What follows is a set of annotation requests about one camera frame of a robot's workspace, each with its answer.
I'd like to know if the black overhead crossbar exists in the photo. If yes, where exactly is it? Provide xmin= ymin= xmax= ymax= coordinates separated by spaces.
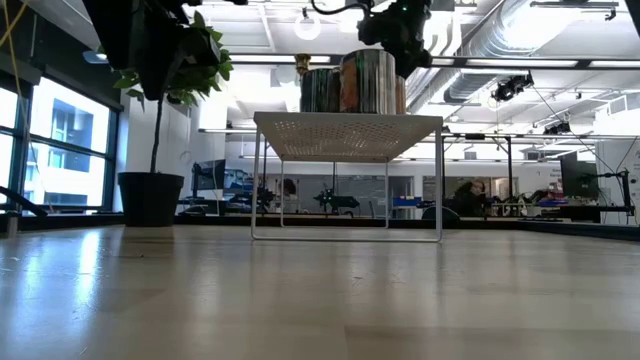
xmin=227 ymin=52 xmax=640 ymax=71

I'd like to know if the black chair back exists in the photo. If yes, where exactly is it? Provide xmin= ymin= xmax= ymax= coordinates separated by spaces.
xmin=422 ymin=205 xmax=461 ymax=221

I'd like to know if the silver ceiling duct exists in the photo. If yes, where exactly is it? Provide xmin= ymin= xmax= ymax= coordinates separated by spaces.
xmin=407 ymin=0 xmax=640 ymax=114

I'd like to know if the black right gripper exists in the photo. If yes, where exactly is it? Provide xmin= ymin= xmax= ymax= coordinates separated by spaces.
xmin=356 ymin=9 xmax=434 ymax=79

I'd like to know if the black plant pot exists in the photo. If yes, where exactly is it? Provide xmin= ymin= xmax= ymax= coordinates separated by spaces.
xmin=117 ymin=171 xmax=185 ymax=228

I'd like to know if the white perforated metal shelf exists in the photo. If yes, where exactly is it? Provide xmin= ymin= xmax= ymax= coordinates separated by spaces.
xmin=250 ymin=111 xmax=445 ymax=244

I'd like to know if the black background monitor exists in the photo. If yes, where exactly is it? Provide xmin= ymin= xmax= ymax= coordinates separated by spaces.
xmin=192 ymin=158 xmax=227 ymax=192
xmin=559 ymin=151 xmax=600 ymax=200

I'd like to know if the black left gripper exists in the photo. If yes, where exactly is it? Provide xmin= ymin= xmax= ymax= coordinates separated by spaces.
xmin=132 ymin=0 xmax=224 ymax=101

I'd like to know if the large glass window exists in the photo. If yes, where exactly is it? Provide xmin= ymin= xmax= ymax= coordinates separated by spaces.
xmin=0 ymin=74 xmax=121 ymax=216

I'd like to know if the green leafy plant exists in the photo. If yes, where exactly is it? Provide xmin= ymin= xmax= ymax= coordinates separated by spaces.
xmin=97 ymin=9 xmax=235 ymax=174

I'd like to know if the grey candle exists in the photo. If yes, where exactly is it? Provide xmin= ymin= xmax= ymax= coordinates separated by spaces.
xmin=299 ymin=67 xmax=344 ymax=114

